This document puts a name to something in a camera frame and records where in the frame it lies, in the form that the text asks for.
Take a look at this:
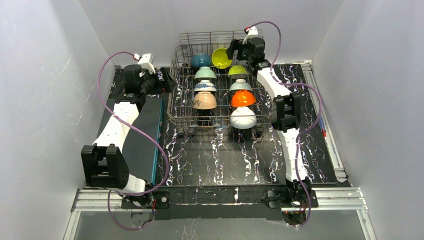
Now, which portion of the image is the white square bowl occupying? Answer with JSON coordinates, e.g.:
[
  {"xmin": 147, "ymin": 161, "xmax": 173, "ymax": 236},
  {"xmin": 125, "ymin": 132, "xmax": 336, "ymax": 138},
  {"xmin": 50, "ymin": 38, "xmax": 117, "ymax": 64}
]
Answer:
[{"xmin": 228, "ymin": 65, "xmax": 248, "ymax": 76}]

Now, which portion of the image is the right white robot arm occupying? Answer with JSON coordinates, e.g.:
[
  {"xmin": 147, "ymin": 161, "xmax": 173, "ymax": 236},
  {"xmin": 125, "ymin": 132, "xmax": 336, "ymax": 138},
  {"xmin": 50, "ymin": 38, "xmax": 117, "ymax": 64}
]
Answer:
[{"xmin": 226, "ymin": 36, "xmax": 307, "ymax": 183}]

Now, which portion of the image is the green celadon bowl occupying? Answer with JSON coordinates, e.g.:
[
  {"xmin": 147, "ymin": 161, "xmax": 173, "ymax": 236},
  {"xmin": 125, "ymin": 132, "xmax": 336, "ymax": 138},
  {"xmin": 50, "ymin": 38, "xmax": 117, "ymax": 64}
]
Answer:
[{"xmin": 194, "ymin": 66, "xmax": 217, "ymax": 79}]

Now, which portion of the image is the white ribbed bowl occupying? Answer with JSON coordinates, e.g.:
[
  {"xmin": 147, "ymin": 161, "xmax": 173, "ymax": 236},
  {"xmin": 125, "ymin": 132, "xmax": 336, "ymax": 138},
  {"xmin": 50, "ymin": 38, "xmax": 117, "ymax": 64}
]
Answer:
[{"xmin": 230, "ymin": 106, "xmax": 257, "ymax": 130}]

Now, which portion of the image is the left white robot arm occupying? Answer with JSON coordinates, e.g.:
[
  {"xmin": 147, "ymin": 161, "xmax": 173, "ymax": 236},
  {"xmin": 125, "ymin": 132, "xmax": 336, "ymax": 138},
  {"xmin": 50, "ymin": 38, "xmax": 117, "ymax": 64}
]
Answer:
[{"xmin": 81, "ymin": 64, "xmax": 176, "ymax": 196}]

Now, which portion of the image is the grey wire dish rack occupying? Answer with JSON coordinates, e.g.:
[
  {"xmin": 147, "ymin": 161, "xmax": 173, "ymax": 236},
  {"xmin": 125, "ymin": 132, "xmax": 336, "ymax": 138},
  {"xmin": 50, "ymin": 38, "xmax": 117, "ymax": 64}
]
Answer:
[{"xmin": 167, "ymin": 29, "xmax": 276, "ymax": 137}]

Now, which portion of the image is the grey mat blue edge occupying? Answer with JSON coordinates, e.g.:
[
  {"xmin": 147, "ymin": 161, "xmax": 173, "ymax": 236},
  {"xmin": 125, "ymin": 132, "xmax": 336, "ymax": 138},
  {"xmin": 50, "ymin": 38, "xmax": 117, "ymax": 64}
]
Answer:
[{"xmin": 98, "ymin": 98, "xmax": 163, "ymax": 186}]

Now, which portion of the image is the blue floral bowl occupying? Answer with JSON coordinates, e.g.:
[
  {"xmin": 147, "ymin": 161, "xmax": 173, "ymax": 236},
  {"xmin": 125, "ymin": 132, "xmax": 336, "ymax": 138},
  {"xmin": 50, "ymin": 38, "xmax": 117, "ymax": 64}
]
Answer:
[{"xmin": 193, "ymin": 79, "xmax": 217, "ymax": 92}]

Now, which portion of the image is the tan interior dark bowl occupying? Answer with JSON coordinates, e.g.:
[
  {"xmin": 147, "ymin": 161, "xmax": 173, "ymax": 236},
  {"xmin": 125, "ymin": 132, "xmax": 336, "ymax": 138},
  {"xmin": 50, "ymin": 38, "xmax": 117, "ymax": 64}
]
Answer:
[{"xmin": 190, "ymin": 52, "xmax": 212, "ymax": 68}]

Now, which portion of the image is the cream white round bowl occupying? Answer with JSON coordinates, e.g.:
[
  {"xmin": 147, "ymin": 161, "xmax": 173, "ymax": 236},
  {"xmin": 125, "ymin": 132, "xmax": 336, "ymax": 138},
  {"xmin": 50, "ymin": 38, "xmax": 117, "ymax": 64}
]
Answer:
[{"xmin": 192, "ymin": 91, "xmax": 217, "ymax": 110}]

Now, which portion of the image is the orange striped bowl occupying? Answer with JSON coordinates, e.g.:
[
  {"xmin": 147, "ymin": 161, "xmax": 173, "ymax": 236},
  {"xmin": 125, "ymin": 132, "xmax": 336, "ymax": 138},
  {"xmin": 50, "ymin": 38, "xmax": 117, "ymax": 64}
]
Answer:
[{"xmin": 231, "ymin": 90, "xmax": 256, "ymax": 108}]

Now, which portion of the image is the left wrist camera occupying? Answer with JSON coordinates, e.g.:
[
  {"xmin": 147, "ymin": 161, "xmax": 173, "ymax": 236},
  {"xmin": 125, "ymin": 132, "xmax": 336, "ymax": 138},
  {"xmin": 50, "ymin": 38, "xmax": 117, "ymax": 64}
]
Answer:
[{"xmin": 137, "ymin": 53, "xmax": 156, "ymax": 74}]

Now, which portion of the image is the blue red marker pen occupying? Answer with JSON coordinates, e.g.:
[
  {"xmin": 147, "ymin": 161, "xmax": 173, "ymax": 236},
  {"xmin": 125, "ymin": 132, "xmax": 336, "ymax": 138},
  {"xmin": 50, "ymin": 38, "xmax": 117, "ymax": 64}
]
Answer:
[{"xmin": 318, "ymin": 116, "xmax": 327, "ymax": 137}]

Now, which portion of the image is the pale green shallow bowl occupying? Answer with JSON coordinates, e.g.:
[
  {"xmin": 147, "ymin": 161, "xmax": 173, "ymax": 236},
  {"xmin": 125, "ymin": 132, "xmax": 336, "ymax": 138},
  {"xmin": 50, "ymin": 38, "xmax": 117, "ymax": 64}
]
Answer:
[{"xmin": 229, "ymin": 78, "xmax": 253, "ymax": 93}]

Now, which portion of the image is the yellow rimmed bowl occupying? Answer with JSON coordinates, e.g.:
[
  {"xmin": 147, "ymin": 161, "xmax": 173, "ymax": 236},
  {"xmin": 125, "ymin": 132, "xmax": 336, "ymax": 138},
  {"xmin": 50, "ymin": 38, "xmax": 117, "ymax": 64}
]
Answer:
[{"xmin": 211, "ymin": 47, "xmax": 232, "ymax": 69}]

